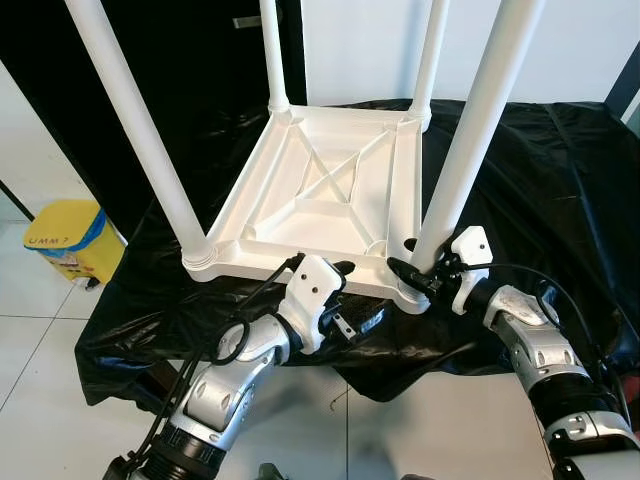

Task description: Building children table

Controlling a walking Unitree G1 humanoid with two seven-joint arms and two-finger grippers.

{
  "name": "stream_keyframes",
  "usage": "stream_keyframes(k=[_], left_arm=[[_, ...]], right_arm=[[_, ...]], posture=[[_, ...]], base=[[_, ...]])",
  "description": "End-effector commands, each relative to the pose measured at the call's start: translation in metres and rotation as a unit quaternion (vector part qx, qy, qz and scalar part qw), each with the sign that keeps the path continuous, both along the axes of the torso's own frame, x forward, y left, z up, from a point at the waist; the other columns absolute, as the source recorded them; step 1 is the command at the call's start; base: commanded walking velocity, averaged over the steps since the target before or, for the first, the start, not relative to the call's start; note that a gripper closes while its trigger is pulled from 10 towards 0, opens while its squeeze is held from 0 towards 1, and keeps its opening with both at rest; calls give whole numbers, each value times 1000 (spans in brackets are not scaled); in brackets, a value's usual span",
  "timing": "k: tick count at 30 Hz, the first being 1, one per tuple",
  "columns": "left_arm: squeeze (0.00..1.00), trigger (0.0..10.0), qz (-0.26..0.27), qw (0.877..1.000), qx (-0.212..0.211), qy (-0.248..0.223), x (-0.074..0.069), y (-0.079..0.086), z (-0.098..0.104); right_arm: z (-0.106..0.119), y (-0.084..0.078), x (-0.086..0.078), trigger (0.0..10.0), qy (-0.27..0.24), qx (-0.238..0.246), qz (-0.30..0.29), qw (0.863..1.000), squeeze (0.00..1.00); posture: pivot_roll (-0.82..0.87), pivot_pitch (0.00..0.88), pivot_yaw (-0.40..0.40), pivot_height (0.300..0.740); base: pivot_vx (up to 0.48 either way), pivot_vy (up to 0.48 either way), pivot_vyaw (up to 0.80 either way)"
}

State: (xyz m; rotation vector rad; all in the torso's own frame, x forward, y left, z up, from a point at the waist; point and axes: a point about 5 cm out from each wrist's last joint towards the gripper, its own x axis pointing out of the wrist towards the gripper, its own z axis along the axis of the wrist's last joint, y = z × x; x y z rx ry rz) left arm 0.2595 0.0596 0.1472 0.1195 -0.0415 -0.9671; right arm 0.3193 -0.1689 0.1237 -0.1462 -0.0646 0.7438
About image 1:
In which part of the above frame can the white plastic table top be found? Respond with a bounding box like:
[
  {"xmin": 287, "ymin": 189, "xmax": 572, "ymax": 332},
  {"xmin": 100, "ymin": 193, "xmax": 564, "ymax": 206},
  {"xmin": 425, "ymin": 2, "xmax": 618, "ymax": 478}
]
[{"xmin": 183, "ymin": 103, "xmax": 433, "ymax": 316}]

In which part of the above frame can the yellow cardboard box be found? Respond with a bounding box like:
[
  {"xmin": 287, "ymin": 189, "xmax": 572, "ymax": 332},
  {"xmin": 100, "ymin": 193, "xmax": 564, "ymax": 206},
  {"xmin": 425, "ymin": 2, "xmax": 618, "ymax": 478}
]
[{"xmin": 25, "ymin": 198, "xmax": 126, "ymax": 286}]

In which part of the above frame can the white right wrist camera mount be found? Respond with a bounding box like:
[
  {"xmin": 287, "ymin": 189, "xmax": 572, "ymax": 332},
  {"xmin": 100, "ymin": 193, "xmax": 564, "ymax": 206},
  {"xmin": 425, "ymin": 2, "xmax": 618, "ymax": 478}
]
[{"xmin": 450, "ymin": 227, "xmax": 493, "ymax": 316}]

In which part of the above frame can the black door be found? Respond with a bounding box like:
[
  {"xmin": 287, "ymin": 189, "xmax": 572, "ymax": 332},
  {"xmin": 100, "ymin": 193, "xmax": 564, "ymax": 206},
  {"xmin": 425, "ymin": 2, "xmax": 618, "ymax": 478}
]
[{"xmin": 0, "ymin": 0, "xmax": 306, "ymax": 236}]

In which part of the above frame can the black plastic table cover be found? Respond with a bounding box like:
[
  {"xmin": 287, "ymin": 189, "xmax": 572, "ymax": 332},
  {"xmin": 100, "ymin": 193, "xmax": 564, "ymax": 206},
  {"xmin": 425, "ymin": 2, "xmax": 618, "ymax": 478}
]
[{"xmin": 75, "ymin": 98, "xmax": 640, "ymax": 406}]

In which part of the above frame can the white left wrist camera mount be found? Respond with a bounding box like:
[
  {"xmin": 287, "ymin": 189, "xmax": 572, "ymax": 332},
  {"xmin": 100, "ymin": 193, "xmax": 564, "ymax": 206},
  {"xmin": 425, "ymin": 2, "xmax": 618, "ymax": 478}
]
[{"xmin": 285, "ymin": 255, "xmax": 346, "ymax": 353}]

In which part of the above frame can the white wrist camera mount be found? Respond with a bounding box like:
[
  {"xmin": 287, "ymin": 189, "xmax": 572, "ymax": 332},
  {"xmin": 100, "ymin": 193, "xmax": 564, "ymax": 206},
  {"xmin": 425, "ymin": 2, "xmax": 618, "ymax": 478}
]
[
  {"xmin": 285, "ymin": 255, "xmax": 346, "ymax": 353},
  {"xmin": 450, "ymin": 227, "xmax": 493, "ymax": 316}
]

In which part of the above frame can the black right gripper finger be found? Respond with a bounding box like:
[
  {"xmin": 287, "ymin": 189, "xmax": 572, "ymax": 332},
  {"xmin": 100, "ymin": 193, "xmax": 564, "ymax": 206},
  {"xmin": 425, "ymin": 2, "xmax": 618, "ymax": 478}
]
[{"xmin": 387, "ymin": 257, "xmax": 435, "ymax": 295}]

